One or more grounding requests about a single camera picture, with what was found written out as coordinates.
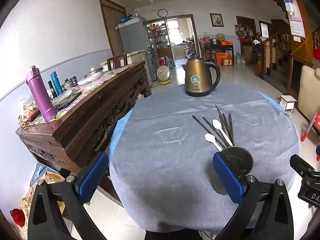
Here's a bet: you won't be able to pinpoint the grey refrigerator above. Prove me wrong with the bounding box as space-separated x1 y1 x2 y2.
118 17 157 88

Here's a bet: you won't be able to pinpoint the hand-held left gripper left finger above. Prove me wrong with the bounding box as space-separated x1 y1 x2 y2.
27 151 109 240

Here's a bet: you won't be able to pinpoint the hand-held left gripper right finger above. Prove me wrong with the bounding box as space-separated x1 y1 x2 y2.
212 152 294 240

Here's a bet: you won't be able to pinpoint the pink wall calendar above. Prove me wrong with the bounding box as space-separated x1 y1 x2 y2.
284 0 306 38

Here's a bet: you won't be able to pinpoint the white plastic spoon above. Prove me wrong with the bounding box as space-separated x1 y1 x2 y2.
212 119 233 147
204 133 223 152

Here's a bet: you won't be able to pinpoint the black tray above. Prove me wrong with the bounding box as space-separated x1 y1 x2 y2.
54 91 83 110

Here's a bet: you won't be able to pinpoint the black bottle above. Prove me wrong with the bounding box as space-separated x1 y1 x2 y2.
47 80 57 99

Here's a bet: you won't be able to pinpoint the gold electric kettle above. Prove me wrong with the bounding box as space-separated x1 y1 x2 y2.
184 55 221 97

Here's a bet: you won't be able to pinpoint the dark wooden side table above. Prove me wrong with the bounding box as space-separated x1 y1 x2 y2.
207 44 235 67

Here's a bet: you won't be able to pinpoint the floral sideboard cover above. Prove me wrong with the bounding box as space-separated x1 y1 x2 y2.
17 64 135 128

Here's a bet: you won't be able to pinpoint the wooden chair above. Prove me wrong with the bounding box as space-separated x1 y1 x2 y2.
107 53 128 70

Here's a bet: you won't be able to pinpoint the grey tablecloth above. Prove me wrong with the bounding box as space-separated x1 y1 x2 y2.
109 82 301 233

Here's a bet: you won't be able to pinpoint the metal pot with lid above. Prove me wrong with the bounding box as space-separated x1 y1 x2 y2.
84 67 104 78

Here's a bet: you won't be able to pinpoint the white floor fan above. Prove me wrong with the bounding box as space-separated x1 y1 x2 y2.
156 65 172 85

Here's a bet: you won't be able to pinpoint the small white stool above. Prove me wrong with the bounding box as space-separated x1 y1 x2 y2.
279 95 297 112

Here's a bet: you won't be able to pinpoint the purple thermos bottle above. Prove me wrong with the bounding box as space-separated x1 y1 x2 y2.
25 66 58 123

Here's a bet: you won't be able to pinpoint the red plastic chair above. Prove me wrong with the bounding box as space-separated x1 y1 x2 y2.
301 111 320 142

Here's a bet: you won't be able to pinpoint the carved wooden sideboard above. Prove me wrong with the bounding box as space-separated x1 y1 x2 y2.
15 61 152 173

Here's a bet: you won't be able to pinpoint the red round object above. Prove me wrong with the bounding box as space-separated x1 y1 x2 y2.
10 208 25 227

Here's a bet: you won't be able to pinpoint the grey metal utensil holder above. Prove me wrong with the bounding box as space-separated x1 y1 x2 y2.
220 146 254 196

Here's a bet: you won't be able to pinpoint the teal thermos bottle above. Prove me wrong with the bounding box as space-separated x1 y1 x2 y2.
50 71 63 97

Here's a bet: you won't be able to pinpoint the brown wooden door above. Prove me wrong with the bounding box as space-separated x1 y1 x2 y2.
99 0 127 57

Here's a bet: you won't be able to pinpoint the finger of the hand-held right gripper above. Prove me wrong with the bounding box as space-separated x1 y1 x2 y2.
290 154 316 178

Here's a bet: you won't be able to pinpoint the bundle of black chopsticks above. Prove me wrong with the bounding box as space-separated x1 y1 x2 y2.
192 104 235 153

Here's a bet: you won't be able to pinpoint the blue table cover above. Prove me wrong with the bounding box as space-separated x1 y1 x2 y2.
108 91 292 160

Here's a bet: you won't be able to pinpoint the cream sofa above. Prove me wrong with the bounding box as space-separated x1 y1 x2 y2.
297 65 320 128

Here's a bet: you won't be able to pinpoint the framed wall picture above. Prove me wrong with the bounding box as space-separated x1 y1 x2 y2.
210 13 224 27

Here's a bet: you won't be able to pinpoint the blue detergent bottles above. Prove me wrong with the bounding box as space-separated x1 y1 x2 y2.
159 56 174 69

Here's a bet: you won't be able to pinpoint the large orange box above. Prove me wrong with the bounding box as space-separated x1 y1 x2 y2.
215 52 228 65

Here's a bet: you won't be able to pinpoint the wooden staircase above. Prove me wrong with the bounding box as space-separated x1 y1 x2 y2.
255 17 313 93

